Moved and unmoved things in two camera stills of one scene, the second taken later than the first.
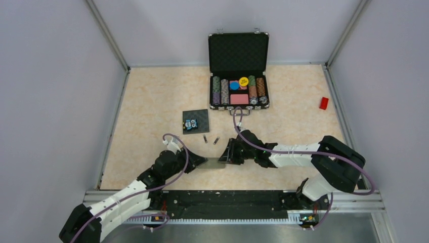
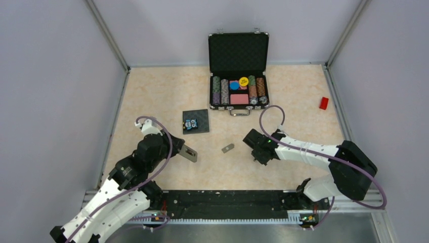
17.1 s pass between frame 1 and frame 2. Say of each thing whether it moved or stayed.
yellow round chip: stayed
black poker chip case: stayed
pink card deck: stayed
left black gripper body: moved
